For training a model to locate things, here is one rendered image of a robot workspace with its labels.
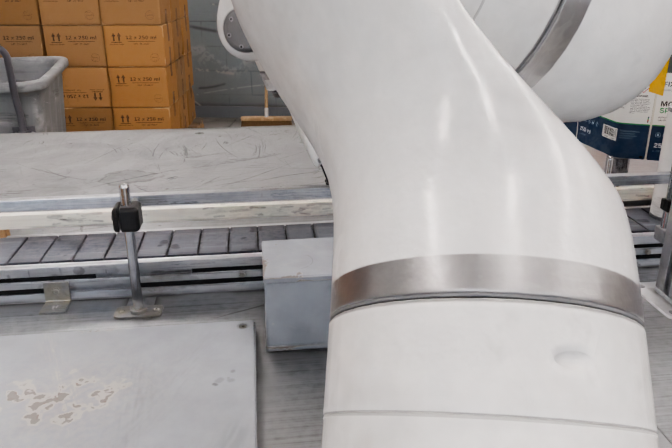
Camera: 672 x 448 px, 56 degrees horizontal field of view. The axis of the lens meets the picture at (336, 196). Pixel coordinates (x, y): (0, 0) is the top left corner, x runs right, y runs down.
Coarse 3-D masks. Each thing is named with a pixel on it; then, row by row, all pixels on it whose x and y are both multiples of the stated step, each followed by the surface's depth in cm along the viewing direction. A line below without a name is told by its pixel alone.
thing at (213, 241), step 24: (648, 216) 93; (0, 240) 85; (24, 240) 85; (48, 240) 85; (72, 240) 85; (96, 240) 85; (120, 240) 85; (144, 240) 85; (168, 240) 85; (192, 240) 85; (216, 240) 85; (240, 240) 85; (264, 240) 85; (0, 264) 78; (24, 264) 79
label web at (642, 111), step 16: (640, 96) 104; (656, 96) 103; (624, 112) 105; (640, 112) 104; (656, 112) 104; (576, 128) 118; (592, 128) 113; (608, 128) 109; (624, 128) 106; (640, 128) 105; (656, 128) 104; (592, 144) 113; (608, 144) 109; (624, 144) 107; (640, 144) 106; (656, 144) 105; (656, 160) 106
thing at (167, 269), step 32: (256, 224) 91; (288, 224) 91; (192, 256) 81; (224, 256) 81; (256, 256) 81; (640, 256) 88; (0, 288) 78; (32, 288) 78; (96, 288) 80; (128, 288) 80; (160, 288) 80; (192, 288) 81; (224, 288) 82; (256, 288) 82
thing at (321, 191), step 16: (608, 176) 84; (624, 176) 84; (640, 176) 85; (656, 176) 85; (144, 192) 78; (160, 192) 78; (176, 192) 78; (192, 192) 78; (208, 192) 78; (224, 192) 78; (240, 192) 79; (256, 192) 79; (272, 192) 79; (288, 192) 79; (304, 192) 80; (320, 192) 80; (0, 208) 76; (16, 208) 76; (32, 208) 76; (48, 208) 76; (64, 208) 77; (80, 208) 77
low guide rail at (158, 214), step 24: (624, 192) 94; (648, 192) 94; (0, 216) 84; (24, 216) 84; (48, 216) 84; (72, 216) 85; (96, 216) 85; (144, 216) 86; (168, 216) 86; (192, 216) 87; (216, 216) 87; (240, 216) 88; (264, 216) 88; (288, 216) 89
